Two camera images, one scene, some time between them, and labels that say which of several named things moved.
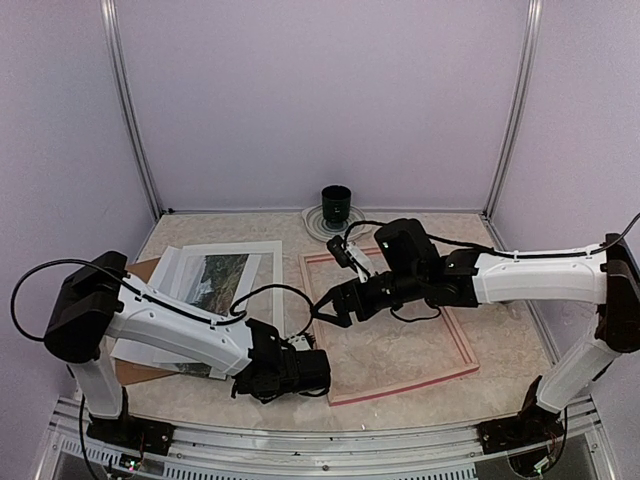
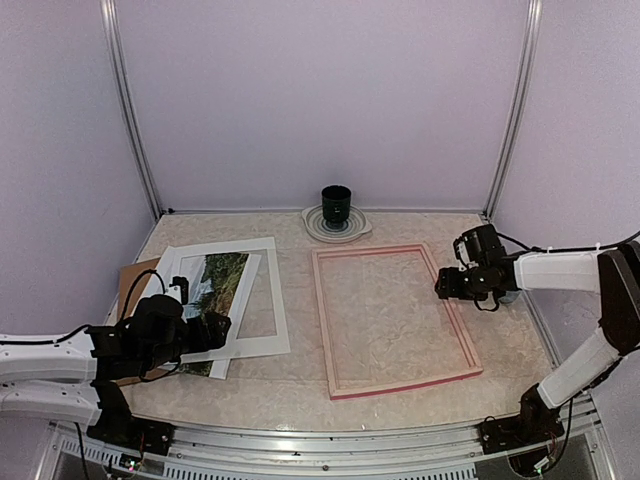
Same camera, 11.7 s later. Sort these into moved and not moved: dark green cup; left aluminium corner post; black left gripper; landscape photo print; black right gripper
Moved: black right gripper; black left gripper
Not moved: dark green cup; left aluminium corner post; landscape photo print
